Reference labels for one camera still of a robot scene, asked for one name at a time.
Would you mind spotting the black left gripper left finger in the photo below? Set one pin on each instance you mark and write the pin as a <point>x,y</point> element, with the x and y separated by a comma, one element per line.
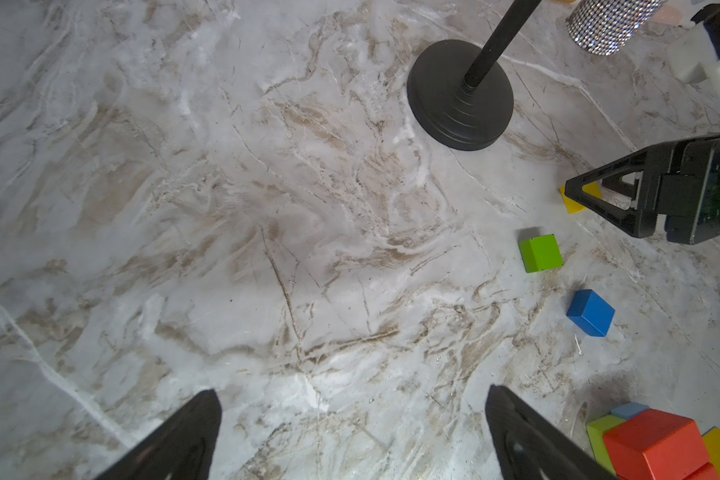
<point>181,448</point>

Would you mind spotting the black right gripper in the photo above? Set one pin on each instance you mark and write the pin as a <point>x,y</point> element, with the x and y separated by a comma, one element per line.
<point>626,191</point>

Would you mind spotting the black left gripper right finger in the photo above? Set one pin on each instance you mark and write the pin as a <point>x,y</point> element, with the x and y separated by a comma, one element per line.
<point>529,447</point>

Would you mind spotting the small yellow wood cube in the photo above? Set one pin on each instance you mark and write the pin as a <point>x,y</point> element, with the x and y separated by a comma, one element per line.
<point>574,207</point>

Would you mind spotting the lime green long wood block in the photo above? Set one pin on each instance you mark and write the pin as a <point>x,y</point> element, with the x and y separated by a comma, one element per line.
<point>596,431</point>

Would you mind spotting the small green wood cube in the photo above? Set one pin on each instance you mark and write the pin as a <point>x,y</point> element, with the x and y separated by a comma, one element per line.
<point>541,254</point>

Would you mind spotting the blue wood cube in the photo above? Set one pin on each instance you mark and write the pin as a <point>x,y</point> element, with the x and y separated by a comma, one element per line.
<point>591,313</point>

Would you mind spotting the light blue long wood block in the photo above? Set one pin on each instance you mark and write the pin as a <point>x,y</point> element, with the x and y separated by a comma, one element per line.
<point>629,410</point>

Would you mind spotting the red rectangular wood block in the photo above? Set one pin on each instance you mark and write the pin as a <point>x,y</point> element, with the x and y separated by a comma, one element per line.
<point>706,472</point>

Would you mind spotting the black round microphone stand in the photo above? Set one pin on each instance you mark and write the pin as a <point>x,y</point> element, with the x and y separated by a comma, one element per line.
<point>458,92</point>

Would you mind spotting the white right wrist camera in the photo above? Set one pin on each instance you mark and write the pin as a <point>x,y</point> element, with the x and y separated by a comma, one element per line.
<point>695,57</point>

